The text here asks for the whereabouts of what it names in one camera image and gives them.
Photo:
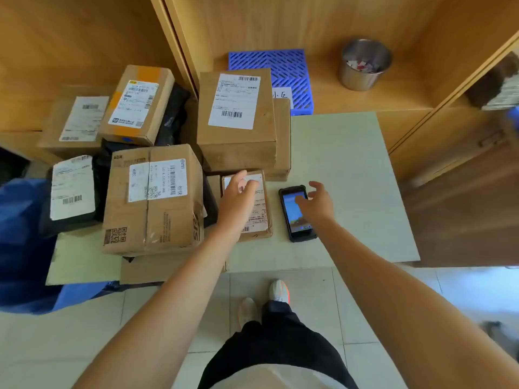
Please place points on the blue slotted plastic basket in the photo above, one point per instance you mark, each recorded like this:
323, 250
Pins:
288, 72

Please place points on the cardboard box orange tape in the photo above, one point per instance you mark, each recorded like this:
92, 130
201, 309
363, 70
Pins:
133, 105

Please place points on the dark parcel with label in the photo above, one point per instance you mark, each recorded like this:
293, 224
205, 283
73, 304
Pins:
496, 87

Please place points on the white handwritten paper tag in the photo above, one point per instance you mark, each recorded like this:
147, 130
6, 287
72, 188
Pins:
283, 96

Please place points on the white shirt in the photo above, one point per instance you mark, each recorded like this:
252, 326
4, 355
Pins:
275, 380

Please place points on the white and orange shoe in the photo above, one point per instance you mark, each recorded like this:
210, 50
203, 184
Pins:
280, 290
247, 313

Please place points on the large taped cardboard box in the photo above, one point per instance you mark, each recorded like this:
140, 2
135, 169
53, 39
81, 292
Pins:
162, 214

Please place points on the black plastic bag parcel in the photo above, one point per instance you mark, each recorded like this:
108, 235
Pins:
172, 117

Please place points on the person's right forearm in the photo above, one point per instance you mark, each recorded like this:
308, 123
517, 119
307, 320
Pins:
405, 311

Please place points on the white and orange left shoe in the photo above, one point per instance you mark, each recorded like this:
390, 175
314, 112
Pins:
247, 313

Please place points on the person's right hand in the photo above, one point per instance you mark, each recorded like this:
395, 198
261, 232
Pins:
320, 206

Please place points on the blue sack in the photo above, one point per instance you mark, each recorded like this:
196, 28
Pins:
24, 247

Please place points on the black bag parcel white label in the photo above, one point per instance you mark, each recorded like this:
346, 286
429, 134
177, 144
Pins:
73, 190

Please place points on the person's right thumb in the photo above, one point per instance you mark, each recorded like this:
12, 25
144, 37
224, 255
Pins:
301, 200

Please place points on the plain cardboard box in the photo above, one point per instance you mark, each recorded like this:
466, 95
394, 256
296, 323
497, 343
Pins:
283, 145

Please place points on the wooden shelf unit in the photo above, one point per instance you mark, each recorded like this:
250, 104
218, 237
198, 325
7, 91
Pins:
365, 20

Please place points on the black smartphone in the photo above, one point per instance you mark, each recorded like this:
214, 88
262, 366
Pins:
294, 222

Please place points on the paper scraps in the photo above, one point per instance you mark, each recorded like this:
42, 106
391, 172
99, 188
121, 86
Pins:
361, 65

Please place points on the white and orange right shoe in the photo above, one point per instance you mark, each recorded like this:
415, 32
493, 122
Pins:
280, 290

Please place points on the person's left forearm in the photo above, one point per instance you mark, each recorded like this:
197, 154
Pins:
170, 311

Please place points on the person's left thumb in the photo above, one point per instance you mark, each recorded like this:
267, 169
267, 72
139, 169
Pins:
252, 185

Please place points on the steel cup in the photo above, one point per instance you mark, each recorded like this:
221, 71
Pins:
359, 78

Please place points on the low cardboard box white label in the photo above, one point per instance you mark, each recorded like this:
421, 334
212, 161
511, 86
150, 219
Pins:
81, 117

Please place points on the tall cardboard box white label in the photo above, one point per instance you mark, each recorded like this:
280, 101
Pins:
235, 145

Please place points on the small flat cardboard parcel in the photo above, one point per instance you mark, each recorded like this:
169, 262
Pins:
259, 214

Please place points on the person's left hand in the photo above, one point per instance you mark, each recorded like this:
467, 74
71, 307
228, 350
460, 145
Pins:
235, 206

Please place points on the black shorts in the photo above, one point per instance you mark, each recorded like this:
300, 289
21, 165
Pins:
279, 344

